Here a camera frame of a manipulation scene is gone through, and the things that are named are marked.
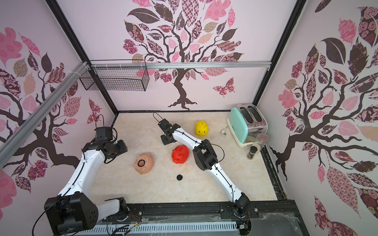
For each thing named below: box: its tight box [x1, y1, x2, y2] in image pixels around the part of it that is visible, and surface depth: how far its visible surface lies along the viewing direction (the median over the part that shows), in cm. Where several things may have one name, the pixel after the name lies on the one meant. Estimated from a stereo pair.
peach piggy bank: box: [132, 153, 155, 175], surface depth 84 cm
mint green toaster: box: [226, 103, 269, 148], surface depth 96 cm
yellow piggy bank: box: [194, 120, 210, 137], surface depth 101 cm
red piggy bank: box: [171, 144, 190, 164], surface depth 88 cm
